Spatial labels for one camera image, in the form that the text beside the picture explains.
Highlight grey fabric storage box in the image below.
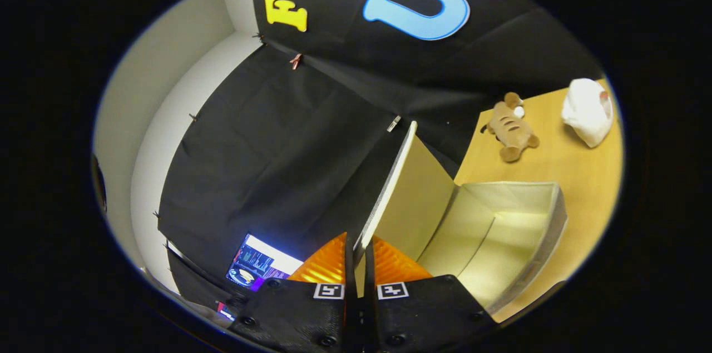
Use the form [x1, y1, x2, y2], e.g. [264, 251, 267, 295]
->
[353, 121, 568, 316]

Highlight white plush toy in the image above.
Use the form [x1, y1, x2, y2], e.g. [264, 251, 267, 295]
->
[560, 78, 615, 148]

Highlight computer monitor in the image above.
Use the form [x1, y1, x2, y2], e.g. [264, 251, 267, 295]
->
[225, 233, 304, 293]

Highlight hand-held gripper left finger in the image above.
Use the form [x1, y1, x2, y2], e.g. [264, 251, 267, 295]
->
[228, 232, 357, 353]

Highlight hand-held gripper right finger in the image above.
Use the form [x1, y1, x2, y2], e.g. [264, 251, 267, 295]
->
[356, 235, 498, 353]

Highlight black backdrop cloth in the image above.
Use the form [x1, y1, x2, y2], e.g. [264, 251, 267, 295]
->
[157, 0, 605, 312]

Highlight brown striped plush toy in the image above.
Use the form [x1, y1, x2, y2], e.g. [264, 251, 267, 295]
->
[480, 92, 541, 163]

